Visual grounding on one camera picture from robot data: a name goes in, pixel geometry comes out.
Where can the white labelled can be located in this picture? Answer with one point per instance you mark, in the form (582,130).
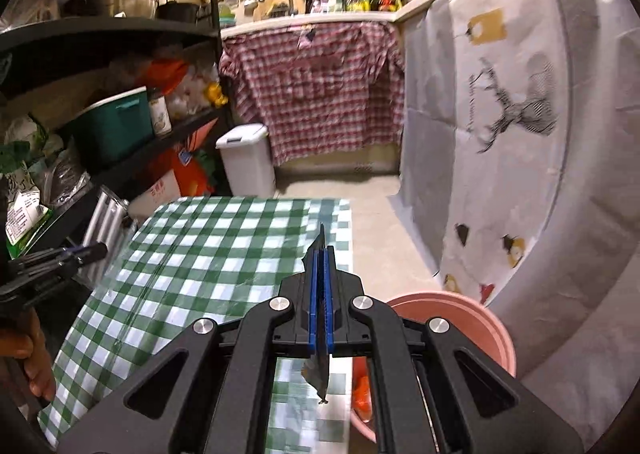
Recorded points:
(160,113)

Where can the black foil wrapper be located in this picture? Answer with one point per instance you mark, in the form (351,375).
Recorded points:
(317,379)

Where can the person's left hand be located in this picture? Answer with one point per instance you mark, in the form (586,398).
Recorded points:
(35,354)

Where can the white cardboard box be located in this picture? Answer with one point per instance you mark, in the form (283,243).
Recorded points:
(155,194)

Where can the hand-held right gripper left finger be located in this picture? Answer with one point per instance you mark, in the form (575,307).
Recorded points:
(313,306)

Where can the black shelf rack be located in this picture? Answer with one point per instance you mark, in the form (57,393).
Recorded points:
(100,28)

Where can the red plaid shirt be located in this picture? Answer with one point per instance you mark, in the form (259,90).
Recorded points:
(315,88)

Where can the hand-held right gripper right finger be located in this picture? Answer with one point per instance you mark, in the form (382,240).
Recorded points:
(330,306)

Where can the green checkered tablecloth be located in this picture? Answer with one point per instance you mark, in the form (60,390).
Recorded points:
(200,254)

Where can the orange sack blue label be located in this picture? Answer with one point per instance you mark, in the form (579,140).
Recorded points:
(192,168)

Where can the green storage box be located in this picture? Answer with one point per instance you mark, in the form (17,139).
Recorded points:
(112,128)

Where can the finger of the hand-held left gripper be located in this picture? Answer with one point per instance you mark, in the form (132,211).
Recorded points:
(90,252)

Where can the deer print cloth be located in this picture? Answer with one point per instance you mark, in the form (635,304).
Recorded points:
(500,123)

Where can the white trash bin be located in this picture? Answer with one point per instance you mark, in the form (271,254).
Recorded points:
(247,161)

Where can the green food packet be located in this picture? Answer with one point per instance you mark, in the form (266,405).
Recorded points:
(25,219)

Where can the black pan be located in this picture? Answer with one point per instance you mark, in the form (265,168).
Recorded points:
(177,13)

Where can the red crumpled plastic bag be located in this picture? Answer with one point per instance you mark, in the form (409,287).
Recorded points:
(167,76)

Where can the pink plastic basin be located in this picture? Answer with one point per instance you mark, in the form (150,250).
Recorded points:
(460,324)

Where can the orange plastic bag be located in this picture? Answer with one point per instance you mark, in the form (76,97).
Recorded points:
(361,399)

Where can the silver metal tubes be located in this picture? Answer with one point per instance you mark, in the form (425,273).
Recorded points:
(107,224)

